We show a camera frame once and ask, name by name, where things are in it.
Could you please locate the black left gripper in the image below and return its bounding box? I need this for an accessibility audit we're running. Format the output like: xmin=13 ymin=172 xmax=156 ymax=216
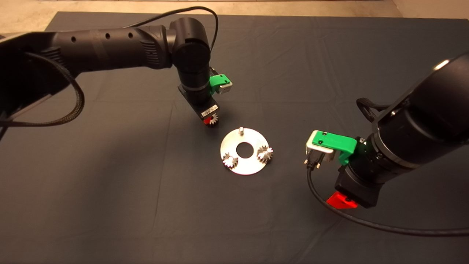
xmin=191 ymin=96 xmax=219 ymax=126

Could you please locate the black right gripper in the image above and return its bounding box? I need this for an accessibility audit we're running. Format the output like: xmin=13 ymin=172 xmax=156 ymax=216
xmin=326 ymin=165 xmax=381 ymax=209

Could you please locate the round metal carrier plate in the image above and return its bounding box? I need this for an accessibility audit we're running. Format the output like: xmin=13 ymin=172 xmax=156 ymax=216
xmin=220 ymin=127 xmax=270 ymax=175

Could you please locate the dark grey table cloth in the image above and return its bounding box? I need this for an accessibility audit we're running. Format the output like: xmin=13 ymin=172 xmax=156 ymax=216
xmin=0 ymin=11 xmax=469 ymax=264

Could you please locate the green left camera mount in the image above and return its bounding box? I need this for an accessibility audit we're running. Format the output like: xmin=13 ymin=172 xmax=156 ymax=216
xmin=210 ymin=74 xmax=231 ymax=95

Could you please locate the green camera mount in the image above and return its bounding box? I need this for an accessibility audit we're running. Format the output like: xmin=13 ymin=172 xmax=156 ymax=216
xmin=311 ymin=130 xmax=358 ymax=165
xmin=210 ymin=74 xmax=231 ymax=95

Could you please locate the silver right camera box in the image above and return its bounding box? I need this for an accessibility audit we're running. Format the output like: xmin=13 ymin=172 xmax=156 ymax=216
xmin=305 ymin=130 xmax=335 ymax=164

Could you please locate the green right camera mount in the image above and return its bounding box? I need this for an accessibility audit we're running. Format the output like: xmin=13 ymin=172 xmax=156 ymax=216
xmin=311 ymin=130 xmax=358 ymax=165

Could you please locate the black left camera cable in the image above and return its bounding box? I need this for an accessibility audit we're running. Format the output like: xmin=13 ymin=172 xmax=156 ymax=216
xmin=125 ymin=6 xmax=219 ymax=74

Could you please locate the braided black left arm cable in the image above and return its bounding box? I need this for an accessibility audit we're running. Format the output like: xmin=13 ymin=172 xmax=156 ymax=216
xmin=0 ymin=53 xmax=85 ymax=128

